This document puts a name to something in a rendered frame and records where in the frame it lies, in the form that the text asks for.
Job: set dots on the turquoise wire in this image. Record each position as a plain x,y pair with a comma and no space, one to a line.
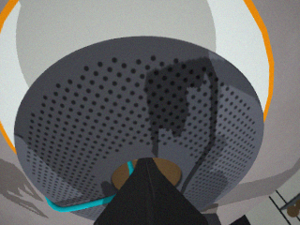
87,204

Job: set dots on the white circular mat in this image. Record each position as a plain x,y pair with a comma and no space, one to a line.
37,33

